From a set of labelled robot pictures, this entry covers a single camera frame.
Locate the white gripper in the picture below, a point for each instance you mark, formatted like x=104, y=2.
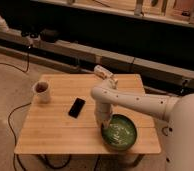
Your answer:
x=103, y=112

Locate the green ceramic bowl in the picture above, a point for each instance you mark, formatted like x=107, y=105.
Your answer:
x=121, y=133

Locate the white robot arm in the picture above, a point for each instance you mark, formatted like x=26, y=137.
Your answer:
x=178, y=112

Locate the black smartphone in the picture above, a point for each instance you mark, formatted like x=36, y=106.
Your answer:
x=76, y=108

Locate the wooden table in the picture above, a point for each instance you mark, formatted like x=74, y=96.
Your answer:
x=48, y=129

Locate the white mug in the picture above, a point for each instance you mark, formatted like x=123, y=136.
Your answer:
x=42, y=91

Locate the dark round object on ledge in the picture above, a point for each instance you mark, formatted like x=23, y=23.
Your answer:
x=49, y=35

